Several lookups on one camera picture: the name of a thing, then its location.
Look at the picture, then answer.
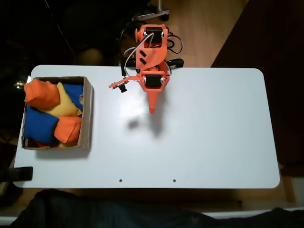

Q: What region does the orange fabric bean bag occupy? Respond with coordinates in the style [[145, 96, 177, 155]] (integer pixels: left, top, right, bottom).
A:
[[23, 78, 60, 109], [54, 115, 83, 144]]

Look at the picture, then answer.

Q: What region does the brown cardboard box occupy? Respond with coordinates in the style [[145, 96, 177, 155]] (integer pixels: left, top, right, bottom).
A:
[[21, 76, 95, 151]]

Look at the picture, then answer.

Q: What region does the blue fabric bean bag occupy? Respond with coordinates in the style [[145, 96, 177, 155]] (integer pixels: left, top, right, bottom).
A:
[[62, 83, 84, 112]]

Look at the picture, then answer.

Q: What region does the large blue bean bag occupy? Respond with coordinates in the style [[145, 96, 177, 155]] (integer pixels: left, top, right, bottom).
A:
[[23, 105, 60, 146]]

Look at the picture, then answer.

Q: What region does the black base clamp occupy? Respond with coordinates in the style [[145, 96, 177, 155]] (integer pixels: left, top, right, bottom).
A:
[[166, 58, 185, 69]]

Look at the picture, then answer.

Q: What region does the metal stand with casters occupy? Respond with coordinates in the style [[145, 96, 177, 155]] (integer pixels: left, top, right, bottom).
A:
[[133, 0, 170, 22]]

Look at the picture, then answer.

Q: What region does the person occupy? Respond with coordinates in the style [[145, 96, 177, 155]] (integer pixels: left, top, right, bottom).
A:
[[10, 189, 304, 228]]

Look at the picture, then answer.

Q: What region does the black table clamp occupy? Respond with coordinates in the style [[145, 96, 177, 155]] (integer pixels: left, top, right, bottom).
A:
[[0, 166, 33, 182]]

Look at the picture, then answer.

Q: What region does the wrist camera on orange bracket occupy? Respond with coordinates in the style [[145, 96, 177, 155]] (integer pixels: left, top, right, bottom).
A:
[[108, 75, 143, 94]]

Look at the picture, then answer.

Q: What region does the black white servo cable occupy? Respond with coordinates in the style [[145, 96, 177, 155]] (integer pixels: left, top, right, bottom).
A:
[[120, 33, 184, 79]]

